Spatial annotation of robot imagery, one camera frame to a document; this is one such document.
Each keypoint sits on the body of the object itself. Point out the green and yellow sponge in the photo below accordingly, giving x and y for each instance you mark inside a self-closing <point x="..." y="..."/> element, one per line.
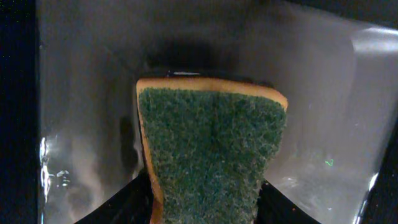
<point x="207" y="143"/>

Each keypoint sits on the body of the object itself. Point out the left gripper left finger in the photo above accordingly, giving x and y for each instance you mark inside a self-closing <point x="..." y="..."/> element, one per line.
<point x="131" y="205"/>

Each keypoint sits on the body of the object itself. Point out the black rectangular tray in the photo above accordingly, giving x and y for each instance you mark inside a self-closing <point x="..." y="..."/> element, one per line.
<point x="70" y="130"/>

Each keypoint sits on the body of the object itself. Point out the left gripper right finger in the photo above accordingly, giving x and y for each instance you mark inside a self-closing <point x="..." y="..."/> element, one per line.
<point x="275" y="208"/>

